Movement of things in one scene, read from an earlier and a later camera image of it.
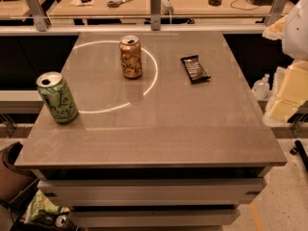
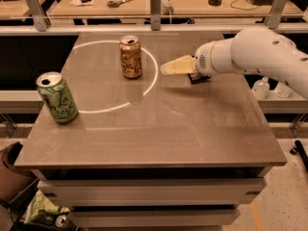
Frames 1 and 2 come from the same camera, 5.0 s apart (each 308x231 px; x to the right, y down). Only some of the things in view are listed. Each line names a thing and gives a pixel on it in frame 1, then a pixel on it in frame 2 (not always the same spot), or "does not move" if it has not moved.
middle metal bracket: (155, 9) does not move
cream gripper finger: (294, 92) → (180, 65)
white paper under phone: (79, 3) does not move
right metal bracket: (280, 0) does not move
